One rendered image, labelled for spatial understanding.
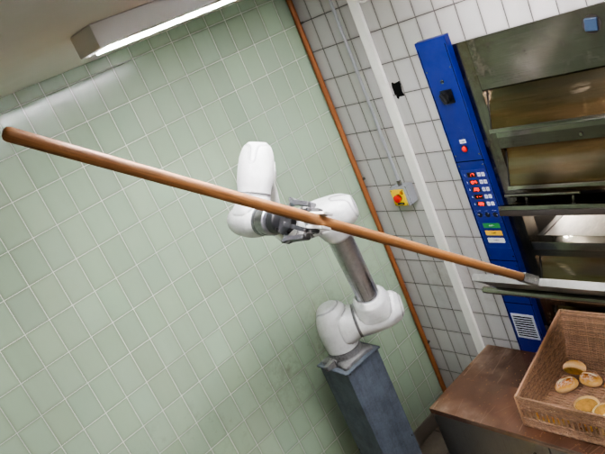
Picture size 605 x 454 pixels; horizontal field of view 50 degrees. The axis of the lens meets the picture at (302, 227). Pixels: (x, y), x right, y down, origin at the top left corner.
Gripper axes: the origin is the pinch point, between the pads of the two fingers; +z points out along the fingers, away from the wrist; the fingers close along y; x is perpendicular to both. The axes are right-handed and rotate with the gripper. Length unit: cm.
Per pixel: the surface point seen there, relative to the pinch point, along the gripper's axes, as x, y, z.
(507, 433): -142, 61, -29
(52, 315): 24, 42, -120
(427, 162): -116, -53, -72
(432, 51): -81, -88, -46
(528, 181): -122, -43, -21
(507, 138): -111, -58, -26
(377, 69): -83, -88, -80
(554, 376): -163, 35, -23
